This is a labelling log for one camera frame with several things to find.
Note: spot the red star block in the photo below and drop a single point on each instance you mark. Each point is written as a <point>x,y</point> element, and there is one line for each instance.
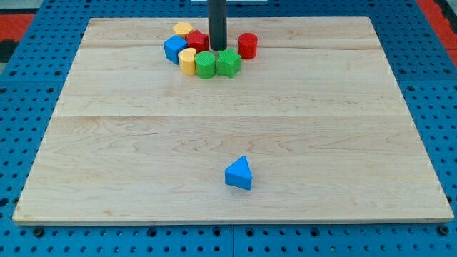
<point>198,40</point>

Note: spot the yellow hexagon block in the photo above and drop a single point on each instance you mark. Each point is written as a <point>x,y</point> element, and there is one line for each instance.
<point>182,29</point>

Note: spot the yellow heart block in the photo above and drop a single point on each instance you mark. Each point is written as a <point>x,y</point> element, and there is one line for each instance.
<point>187,62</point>

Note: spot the light wooden board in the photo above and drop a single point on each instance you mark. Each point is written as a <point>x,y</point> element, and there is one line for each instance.
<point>318,113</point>

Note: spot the red cylinder block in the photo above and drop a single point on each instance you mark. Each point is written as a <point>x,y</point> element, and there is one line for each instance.
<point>247,45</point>

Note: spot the blue triangle block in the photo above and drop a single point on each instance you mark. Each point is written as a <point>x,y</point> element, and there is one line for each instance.
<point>238,174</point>

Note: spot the blue cube block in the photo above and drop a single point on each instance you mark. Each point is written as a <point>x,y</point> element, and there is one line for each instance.
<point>172,47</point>

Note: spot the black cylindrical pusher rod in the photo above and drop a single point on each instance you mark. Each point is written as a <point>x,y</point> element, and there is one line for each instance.
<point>217,15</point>

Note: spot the green star block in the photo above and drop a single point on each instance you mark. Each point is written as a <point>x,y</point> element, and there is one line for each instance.
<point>228,63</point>

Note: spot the green cylinder block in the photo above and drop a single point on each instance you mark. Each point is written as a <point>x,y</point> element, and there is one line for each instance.
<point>205,65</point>

